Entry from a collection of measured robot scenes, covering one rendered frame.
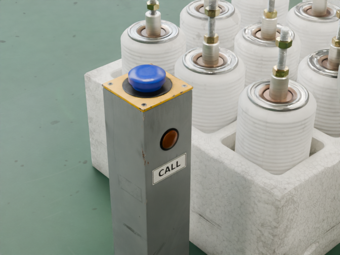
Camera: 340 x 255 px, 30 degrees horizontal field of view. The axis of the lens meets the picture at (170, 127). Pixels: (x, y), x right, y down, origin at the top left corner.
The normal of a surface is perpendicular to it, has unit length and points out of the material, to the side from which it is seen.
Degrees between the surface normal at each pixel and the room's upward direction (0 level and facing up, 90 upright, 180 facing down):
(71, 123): 0
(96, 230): 0
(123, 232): 90
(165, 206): 90
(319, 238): 90
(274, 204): 90
